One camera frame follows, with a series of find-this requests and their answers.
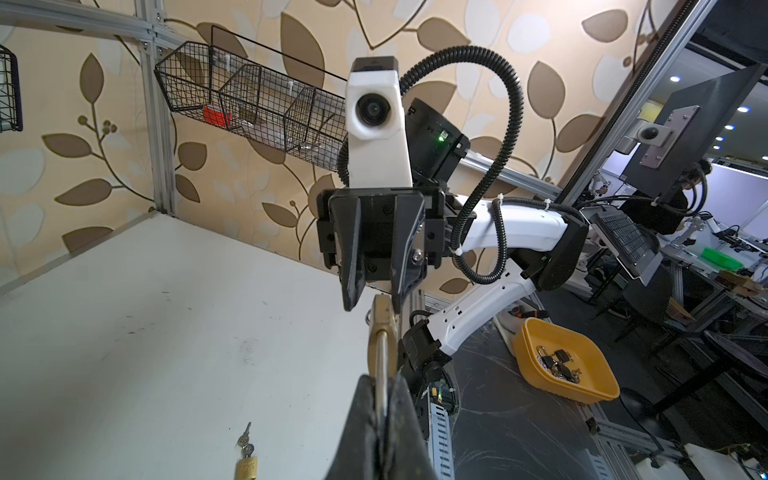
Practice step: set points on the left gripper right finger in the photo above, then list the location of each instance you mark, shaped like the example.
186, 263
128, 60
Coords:
405, 454

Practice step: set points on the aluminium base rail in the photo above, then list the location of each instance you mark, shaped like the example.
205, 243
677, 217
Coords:
500, 427

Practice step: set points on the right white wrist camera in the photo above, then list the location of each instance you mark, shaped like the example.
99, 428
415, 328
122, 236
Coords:
377, 148

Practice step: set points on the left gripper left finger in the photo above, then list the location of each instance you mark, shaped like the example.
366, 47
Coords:
356, 457

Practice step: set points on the yellow plastic tray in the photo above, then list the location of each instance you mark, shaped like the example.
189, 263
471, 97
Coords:
563, 362

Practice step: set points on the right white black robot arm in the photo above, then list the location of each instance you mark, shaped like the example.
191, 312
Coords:
507, 247

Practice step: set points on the large brass padlock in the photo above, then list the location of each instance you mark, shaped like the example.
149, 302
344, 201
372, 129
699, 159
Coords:
383, 323

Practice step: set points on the black monitor on stand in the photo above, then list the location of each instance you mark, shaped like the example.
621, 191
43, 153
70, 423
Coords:
680, 136

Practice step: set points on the small brass padlock with keys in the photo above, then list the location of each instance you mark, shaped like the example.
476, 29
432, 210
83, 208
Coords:
247, 467

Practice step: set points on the side black wire basket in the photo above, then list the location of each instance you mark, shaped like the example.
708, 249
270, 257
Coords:
275, 99

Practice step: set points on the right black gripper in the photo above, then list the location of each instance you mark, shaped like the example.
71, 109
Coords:
381, 234

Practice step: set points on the back black wire basket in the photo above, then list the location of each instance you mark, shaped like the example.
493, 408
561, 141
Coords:
10, 94

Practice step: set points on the red item in basket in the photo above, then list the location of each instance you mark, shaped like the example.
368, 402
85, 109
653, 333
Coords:
216, 117

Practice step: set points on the black keyboard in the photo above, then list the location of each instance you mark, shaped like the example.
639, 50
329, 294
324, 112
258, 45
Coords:
630, 244

